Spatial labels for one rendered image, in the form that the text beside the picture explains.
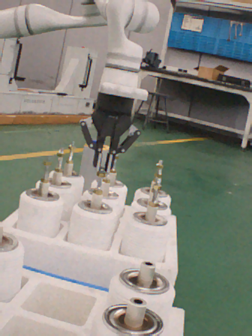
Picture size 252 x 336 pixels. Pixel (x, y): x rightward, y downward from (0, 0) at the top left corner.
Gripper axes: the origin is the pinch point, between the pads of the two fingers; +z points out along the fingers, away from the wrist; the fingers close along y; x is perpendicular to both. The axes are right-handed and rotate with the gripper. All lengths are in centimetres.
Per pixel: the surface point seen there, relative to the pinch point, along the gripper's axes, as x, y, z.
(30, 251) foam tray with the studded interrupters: 3.8, 12.7, 20.2
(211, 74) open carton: -416, -206, -48
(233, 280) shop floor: -19, -52, 35
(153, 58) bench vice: -439, -133, -52
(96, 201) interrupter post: 1.1, 0.2, 8.3
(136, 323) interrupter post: 44.8, 2.4, 9.4
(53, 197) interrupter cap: -2.3, 8.8, 9.7
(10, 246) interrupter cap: 25.5, 17.4, 9.7
